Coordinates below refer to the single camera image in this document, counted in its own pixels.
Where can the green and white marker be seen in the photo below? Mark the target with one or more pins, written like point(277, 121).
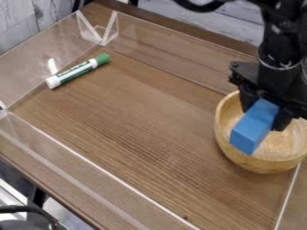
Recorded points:
point(77, 70)

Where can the blue rectangular block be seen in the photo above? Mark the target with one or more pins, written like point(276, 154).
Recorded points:
point(253, 125)

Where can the clear acrylic tray walls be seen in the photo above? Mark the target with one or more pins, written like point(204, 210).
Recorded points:
point(118, 142)

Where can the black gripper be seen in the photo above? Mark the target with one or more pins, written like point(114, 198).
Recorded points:
point(280, 85)

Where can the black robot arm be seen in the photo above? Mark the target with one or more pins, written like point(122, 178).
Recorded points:
point(282, 47)

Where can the black metal mount bottom left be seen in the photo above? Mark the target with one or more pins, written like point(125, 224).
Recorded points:
point(24, 224)

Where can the brown wooden bowl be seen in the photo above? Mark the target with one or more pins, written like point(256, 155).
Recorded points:
point(280, 151)

